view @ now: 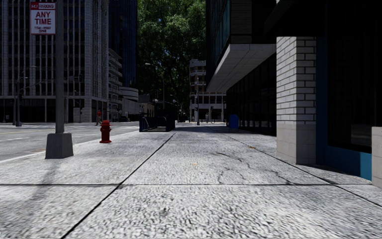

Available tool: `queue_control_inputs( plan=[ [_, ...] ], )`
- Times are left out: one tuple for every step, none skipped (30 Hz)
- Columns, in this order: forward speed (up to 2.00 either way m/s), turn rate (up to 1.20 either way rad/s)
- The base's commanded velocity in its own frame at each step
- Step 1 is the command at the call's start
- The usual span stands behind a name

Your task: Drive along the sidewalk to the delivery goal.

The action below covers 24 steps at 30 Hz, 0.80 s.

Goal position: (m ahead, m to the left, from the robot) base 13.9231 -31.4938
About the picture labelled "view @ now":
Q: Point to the traffic light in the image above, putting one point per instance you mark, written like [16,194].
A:
[197,104]
[18,101]

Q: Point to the pale concrete building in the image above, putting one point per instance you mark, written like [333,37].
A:
[206,101]

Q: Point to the dark stairway railing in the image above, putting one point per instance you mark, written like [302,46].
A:
[156,123]

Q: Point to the blue letter box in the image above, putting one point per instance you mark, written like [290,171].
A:
[233,122]

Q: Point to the pale balconied building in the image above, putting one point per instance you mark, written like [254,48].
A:
[119,95]

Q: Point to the trees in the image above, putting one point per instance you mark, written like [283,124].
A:
[171,44]

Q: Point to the red fire hydrant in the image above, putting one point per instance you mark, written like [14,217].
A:
[105,131]

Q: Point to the person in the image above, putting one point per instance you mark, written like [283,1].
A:
[98,117]

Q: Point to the dark glass tower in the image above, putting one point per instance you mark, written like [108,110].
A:
[123,38]

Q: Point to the white brick building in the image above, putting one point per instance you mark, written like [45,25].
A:
[295,89]

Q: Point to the grey concrete office building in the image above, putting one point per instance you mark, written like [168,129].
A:
[86,59]

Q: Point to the sign on a post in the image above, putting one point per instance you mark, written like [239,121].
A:
[59,89]

